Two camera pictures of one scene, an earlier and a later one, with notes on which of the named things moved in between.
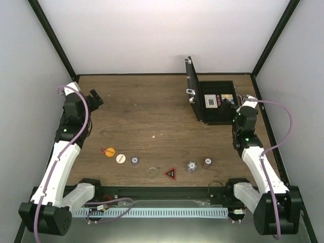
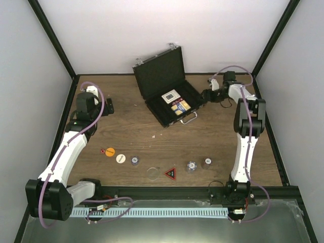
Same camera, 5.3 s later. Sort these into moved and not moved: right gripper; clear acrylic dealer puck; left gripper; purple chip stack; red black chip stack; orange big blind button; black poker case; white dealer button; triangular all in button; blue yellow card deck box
Moved: blue yellow card deck box; black poker case; right gripper; left gripper
Not moved: triangular all in button; clear acrylic dealer puck; white dealer button; orange big blind button; red black chip stack; purple chip stack
